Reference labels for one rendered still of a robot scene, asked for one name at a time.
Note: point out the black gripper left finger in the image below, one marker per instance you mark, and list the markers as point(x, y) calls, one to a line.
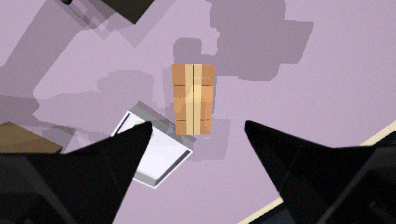
point(85, 186)

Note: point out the white square tray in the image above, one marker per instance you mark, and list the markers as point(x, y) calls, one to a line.
point(163, 154)

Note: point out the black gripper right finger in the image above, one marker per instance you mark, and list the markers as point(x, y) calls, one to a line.
point(313, 179)

